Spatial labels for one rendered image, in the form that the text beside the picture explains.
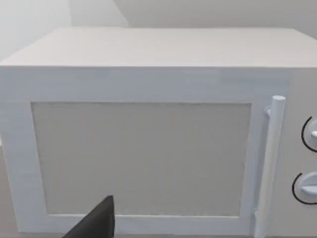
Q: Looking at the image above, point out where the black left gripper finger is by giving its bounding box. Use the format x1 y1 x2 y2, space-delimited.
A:
61 195 116 238

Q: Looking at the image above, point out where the pale microwave door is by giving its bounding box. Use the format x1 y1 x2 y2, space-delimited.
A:
0 66 291 236

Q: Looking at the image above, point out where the pale microwave oven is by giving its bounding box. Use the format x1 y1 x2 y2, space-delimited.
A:
0 27 317 238

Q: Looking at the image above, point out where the pale microwave knob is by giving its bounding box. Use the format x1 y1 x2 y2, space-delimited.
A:
292 172 317 205
301 116 317 152

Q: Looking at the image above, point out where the pale microwave door handle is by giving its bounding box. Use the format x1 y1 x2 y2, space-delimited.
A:
254 95 286 238

